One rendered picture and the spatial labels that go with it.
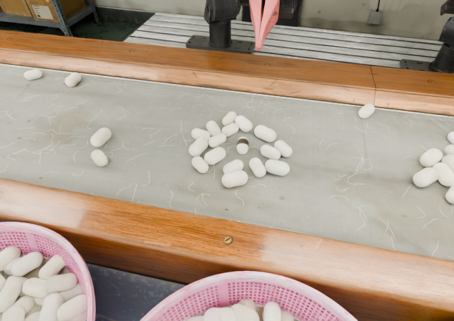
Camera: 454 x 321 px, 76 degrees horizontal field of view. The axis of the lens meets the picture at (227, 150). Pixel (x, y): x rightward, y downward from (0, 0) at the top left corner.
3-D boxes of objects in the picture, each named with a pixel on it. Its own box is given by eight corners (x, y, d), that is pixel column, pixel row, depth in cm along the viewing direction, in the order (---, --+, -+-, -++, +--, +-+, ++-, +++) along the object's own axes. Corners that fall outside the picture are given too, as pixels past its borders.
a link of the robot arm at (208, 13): (241, -1, 76) (232, -8, 80) (209, 3, 74) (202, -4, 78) (240, 23, 81) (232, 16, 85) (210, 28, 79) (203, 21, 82)
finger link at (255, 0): (289, 42, 44) (298, -18, 44) (241, 38, 45) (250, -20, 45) (286, 60, 50) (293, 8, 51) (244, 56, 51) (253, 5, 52)
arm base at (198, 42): (252, 28, 77) (257, 17, 82) (182, 20, 81) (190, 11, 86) (250, 55, 83) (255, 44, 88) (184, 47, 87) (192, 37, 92)
